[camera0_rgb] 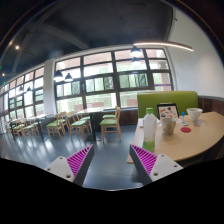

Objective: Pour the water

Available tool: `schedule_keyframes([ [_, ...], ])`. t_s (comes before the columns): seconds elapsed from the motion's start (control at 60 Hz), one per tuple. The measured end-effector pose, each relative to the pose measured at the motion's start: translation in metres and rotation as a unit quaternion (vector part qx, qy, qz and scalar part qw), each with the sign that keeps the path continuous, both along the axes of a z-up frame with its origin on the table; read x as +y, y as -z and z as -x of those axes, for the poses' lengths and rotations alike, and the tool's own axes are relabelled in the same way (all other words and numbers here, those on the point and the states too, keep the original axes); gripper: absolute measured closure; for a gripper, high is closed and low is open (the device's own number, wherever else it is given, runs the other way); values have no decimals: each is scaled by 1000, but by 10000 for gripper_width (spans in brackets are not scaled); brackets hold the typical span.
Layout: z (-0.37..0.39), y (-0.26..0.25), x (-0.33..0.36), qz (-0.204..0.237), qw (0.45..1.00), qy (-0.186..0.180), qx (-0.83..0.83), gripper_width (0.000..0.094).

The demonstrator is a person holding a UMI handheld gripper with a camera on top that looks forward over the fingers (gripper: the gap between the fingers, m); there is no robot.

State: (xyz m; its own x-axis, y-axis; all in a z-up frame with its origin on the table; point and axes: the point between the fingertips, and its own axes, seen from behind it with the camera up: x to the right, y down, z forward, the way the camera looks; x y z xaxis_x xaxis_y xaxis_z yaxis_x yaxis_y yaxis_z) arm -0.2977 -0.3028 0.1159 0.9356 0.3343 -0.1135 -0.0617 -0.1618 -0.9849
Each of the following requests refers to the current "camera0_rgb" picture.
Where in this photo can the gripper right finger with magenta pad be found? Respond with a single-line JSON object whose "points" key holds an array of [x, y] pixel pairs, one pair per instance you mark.
{"points": [[152, 167]]}

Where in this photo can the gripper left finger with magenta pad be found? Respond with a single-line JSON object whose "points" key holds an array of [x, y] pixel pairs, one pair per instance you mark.
{"points": [[74, 167]]}

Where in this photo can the clear bottle with green cap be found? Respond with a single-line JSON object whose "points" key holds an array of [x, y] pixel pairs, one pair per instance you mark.
{"points": [[149, 129]]}

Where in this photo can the wooden chair with green seat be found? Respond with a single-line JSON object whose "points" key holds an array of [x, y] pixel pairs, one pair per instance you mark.
{"points": [[56, 127], [111, 125], [76, 126], [29, 127]]}

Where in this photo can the patterned paper cup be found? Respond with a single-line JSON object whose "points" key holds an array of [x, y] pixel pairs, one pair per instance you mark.
{"points": [[168, 125]]}

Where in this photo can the red round coaster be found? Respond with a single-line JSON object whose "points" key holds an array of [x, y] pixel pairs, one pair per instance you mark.
{"points": [[186, 129]]}

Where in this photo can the dark dining table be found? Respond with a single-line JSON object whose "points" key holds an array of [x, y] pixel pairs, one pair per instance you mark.
{"points": [[92, 112]]}

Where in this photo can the standing menu card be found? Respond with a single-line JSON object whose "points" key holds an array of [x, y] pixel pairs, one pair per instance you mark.
{"points": [[167, 110]]}

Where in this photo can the small blue capped bottle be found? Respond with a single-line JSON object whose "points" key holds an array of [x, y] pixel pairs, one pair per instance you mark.
{"points": [[183, 116]]}

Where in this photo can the white bowl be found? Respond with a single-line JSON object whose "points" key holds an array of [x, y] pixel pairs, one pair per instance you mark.
{"points": [[194, 113]]}

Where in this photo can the green upholstered bench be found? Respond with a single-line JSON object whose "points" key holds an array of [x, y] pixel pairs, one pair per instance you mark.
{"points": [[182, 99]]}

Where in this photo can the dark pendant lamp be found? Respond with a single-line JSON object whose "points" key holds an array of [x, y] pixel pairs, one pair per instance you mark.
{"points": [[58, 76], [135, 61], [68, 78], [136, 52]]}

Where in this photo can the curved linear ceiling light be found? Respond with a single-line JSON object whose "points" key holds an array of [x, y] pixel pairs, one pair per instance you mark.
{"points": [[165, 44]]}

